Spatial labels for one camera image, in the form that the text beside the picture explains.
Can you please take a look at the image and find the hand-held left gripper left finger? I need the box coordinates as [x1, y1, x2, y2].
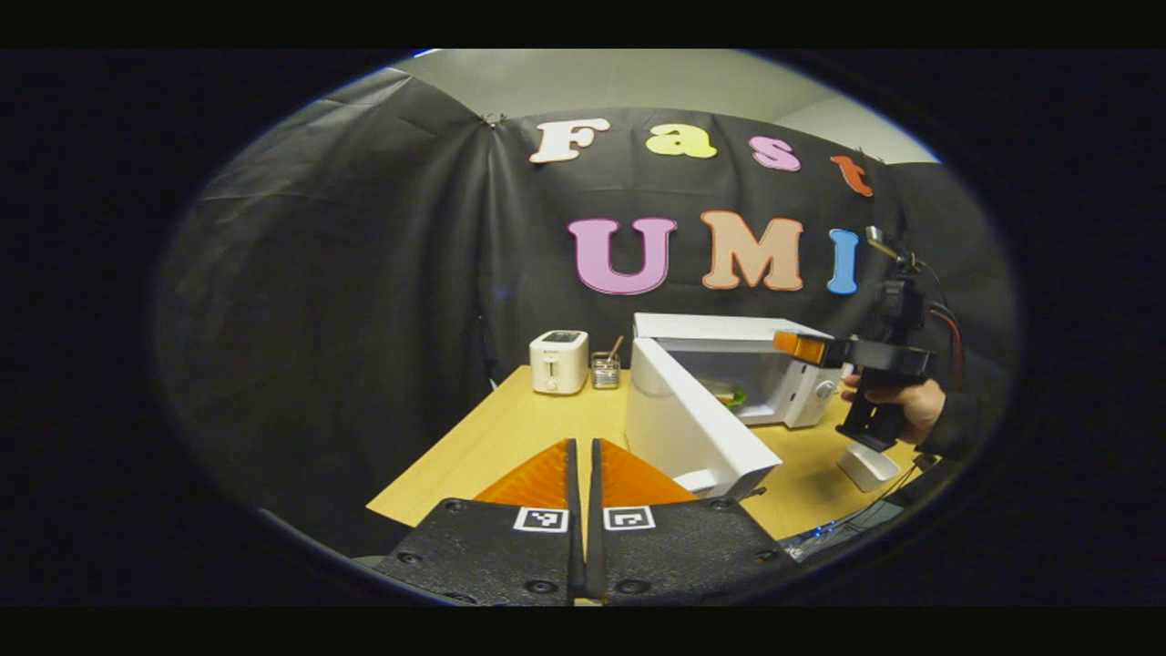
[373, 438, 584, 607]

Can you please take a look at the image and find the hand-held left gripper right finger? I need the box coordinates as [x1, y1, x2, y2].
[588, 438, 803, 604]

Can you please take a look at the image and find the white microwave oven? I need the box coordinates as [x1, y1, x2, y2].
[624, 313, 844, 500]

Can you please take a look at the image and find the white food dish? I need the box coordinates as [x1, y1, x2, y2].
[836, 440, 901, 493]

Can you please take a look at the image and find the glass jar with utensils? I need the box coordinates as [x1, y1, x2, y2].
[591, 335, 626, 390]

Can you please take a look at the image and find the white toaster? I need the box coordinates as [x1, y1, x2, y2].
[529, 330, 590, 395]

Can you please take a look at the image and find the black backdrop cloth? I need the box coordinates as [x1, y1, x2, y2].
[153, 68, 1017, 557]

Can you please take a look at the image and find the red and black gripper cable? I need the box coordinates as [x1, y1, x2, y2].
[915, 260, 965, 388]

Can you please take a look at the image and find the cable bundle beside table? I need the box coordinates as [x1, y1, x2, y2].
[782, 463, 923, 559]

